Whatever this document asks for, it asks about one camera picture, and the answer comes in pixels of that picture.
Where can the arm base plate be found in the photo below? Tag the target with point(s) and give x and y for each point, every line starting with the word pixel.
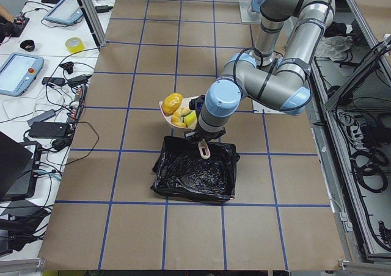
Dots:
pixel 248 14

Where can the beige plastic dustpan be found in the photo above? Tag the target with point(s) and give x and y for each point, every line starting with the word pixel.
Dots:
pixel 202 145

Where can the yellow tape roll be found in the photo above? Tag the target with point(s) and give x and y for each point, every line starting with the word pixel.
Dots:
pixel 74 45

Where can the yellow lemon toy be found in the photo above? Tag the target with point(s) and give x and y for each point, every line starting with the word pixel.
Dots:
pixel 171 103

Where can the yellow green sponge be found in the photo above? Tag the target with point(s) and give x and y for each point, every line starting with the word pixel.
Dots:
pixel 190 118

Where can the black power adapter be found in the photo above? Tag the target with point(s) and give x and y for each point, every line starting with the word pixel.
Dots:
pixel 48 130

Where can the aluminium frame post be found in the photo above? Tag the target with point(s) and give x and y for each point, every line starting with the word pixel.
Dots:
pixel 90 14

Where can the black lined trash bin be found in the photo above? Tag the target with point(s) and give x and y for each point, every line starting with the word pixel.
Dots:
pixel 182 172

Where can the far blue teach pendant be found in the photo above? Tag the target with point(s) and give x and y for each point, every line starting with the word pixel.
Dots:
pixel 65 12

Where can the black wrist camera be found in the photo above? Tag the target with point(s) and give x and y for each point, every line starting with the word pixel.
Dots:
pixel 196 104

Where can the croissant bread toy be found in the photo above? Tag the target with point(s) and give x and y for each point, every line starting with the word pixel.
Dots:
pixel 178 115

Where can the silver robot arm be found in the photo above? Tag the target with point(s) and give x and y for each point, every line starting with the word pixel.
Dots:
pixel 274 71

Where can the blue teach pendant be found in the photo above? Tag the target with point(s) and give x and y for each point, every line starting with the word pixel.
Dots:
pixel 65 12
pixel 18 72

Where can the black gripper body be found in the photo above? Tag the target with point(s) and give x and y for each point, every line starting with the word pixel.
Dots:
pixel 209 135

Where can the near blue teach pendant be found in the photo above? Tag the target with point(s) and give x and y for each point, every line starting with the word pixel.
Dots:
pixel 18 72

